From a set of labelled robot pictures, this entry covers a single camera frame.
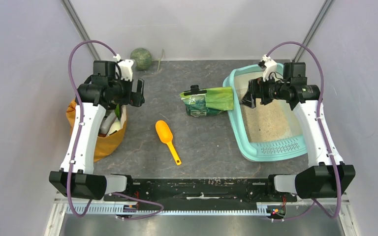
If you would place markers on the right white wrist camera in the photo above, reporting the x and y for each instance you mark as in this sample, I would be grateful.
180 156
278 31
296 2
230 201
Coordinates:
268 66

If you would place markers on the white bottle in bag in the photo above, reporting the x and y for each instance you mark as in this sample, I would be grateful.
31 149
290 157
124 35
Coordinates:
110 124

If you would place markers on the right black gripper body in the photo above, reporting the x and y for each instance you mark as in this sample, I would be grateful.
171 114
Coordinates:
269 90

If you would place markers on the green ball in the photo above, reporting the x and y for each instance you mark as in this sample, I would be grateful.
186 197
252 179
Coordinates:
142 57

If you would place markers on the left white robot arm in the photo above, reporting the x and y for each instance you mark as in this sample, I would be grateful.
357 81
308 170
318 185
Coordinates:
109 85

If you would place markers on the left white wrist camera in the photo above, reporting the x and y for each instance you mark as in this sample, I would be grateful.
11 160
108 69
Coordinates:
126 68

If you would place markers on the teal litter box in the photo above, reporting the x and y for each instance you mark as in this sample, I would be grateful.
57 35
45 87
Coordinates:
265 133

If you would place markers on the black bag clip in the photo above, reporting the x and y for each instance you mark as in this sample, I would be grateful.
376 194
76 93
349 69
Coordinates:
194 89

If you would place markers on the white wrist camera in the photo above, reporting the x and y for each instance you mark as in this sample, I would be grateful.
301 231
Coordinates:
126 68
268 66

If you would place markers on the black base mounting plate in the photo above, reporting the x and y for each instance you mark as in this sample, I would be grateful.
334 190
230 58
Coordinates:
206 194

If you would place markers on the orange trash bag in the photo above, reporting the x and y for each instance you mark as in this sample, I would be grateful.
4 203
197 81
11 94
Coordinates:
105 146

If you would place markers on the green cat litter bag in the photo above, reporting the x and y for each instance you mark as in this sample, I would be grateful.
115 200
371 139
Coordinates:
209 102

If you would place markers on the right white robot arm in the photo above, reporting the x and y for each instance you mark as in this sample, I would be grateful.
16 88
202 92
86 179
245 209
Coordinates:
327 175

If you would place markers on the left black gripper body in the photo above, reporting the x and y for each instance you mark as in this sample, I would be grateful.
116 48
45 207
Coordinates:
131 98

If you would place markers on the orange plastic scoop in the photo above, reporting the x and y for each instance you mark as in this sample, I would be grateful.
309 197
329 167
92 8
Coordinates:
165 135

